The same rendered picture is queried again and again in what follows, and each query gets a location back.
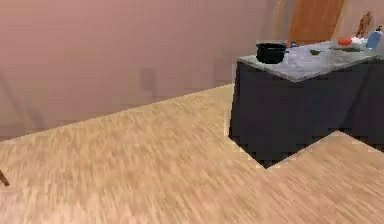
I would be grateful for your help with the black cooking pot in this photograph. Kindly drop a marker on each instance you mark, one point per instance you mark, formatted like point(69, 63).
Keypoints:
point(270, 53)

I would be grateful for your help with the brown wooden door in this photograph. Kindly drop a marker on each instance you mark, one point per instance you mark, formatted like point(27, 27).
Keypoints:
point(313, 20)

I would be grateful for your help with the red tomato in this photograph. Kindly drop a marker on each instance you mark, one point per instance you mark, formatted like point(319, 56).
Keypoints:
point(344, 41)

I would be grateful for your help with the green leafy vegetable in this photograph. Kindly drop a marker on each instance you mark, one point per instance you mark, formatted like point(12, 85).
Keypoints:
point(314, 52)

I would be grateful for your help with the dark grey kitchen counter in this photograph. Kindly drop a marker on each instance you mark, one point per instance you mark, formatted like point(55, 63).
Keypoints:
point(286, 110)

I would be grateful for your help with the small blue object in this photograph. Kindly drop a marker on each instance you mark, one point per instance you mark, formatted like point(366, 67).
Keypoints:
point(293, 44)

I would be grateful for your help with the brown pepper mill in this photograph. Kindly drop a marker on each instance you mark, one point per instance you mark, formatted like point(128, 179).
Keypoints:
point(364, 24)

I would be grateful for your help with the blue soap bottle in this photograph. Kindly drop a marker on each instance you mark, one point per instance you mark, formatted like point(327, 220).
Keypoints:
point(374, 38)

